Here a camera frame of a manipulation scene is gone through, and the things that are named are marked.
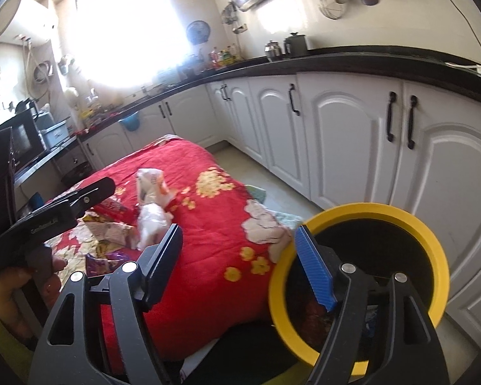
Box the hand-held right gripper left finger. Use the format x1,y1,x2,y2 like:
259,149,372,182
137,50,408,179
29,223,184,385

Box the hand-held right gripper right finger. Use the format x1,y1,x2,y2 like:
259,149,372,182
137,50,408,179
294,225,450,385

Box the red stick packet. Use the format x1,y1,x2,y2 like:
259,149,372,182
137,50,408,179
92,198,129,215

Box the brown white snack packet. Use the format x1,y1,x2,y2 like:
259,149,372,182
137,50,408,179
84,214,139,248

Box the yellow-rimmed bin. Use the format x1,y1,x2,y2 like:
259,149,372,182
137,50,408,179
268,201,450,375

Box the person's left hand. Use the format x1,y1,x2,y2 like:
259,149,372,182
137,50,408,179
0,257,67,343

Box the white crumpled plastic bag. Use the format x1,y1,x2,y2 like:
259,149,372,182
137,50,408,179
138,204,173,249

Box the black microwave oven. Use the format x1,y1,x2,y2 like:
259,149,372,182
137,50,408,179
8,110,49,165

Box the metal shelf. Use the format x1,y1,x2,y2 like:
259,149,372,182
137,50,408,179
14,136,79,185

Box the purple wrapper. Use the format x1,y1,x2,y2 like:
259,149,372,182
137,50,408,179
84,251,135,275

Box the white orange crumpled wrapper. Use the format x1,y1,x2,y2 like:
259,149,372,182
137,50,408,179
135,168,175,205

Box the red floral blanket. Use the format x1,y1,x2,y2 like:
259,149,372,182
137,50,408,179
44,134,301,373

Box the grey plastic box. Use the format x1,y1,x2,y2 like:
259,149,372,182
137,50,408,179
40,118,71,147

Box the yellow-green cloth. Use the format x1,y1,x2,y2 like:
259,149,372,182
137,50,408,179
265,365,307,385

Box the white water heater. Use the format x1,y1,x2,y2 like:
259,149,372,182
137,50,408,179
0,0,59,47

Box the kitchen window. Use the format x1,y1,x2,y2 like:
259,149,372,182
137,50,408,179
74,0,193,89

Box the group of condiment bottles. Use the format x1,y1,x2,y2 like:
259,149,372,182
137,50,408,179
208,44,242,69

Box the small blue fan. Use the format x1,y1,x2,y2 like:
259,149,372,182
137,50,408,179
185,20,211,46

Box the black kitchen countertop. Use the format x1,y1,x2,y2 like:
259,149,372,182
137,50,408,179
74,46,481,142

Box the steel teapot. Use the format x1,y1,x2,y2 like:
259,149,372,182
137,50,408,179
265,40,283,62

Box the hanging small kitchen tools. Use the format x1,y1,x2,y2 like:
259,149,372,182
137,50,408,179
222,2,241,33

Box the dark lidded pot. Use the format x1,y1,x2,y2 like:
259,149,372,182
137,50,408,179
284,32,308,57

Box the wire strainer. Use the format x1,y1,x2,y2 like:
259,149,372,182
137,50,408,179
318,0,344,20

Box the black power cable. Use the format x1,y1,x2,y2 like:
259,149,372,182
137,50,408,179
441,0,481,65

